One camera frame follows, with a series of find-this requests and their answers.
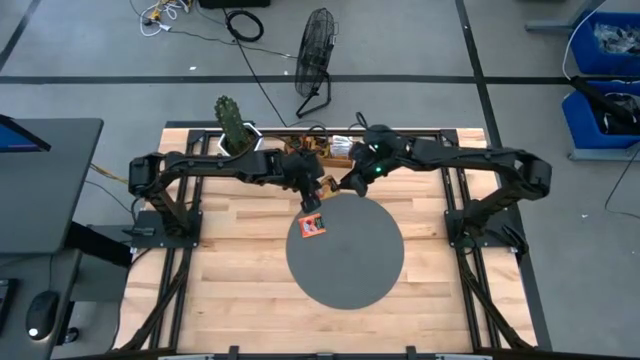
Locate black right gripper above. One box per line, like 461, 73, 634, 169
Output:
338, 124, 410, 199

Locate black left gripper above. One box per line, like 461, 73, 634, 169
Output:
279, 149, 328, 214

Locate yellow-edged fruit tea packet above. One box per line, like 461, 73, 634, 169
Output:
319, 174, 343, 200

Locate orange fruit tea packet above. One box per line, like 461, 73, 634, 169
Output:
298, 137, 330, 157
297, 212, 328, 239

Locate wooden tea organizer box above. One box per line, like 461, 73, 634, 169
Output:
283, 133, 355, 170

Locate round grey woven placemat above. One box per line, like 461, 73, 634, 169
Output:
285, 192, 406, 311

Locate white plant pot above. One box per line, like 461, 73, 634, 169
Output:
217, 121, 264, 157

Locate green cactus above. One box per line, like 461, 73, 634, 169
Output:
214, 94, 255, 155

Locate black floor fan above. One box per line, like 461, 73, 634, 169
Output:
293, 6, 338, 120

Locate black equipment case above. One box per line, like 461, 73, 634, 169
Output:
198, 0, 272, 9

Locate black desk support beam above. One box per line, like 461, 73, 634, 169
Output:
63, 219, 135, 268

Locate blue storage bin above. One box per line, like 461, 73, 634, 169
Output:
561, 79, 640, 151

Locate grey desk leg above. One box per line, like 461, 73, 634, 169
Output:
524, 0, 609, 35

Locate black folded stand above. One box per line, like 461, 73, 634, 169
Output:
569, 74, 640, 129

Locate dark grey desk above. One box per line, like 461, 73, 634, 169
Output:
0, 117, 105, 256
0, 247, 132, 360

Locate blue bin with plastic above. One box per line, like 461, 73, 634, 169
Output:
569, 9, 640, 77

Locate black computer mouse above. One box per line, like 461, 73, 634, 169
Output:
25, 290, 61, 342

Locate black computer monitor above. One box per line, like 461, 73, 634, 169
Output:
0, 113, 52, 154

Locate black keyboard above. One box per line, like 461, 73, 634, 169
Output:
0, 278, 17, 334

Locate black coiled cable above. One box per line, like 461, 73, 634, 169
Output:
224, 9, 265, 43

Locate white power strip cables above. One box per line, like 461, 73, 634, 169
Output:
138, 0, 192, 38

